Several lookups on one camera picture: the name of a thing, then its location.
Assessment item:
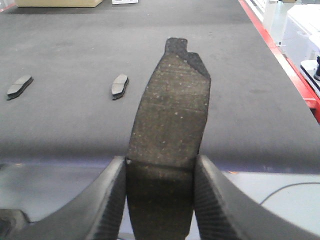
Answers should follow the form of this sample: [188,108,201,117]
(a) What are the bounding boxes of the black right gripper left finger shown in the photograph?
[0,156,126,240]

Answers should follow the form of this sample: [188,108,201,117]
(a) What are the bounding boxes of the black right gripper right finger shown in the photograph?
[193,155,320,240]

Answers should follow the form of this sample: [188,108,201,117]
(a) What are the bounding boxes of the white flat box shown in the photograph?
[112,0,139,5]

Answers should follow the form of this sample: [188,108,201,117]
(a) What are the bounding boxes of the grey brake pad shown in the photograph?
[111,73,129,101]
[126,37,211,240]
[6,74,34,101]

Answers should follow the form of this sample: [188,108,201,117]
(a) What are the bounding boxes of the red conveyor edge rail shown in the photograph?
[237,0,320,125]

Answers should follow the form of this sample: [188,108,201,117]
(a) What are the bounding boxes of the dark grey conveyor belt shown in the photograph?
[0,0,320,174]

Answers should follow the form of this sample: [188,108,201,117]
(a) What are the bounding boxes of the cardboard box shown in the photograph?
[14,0,103,8]

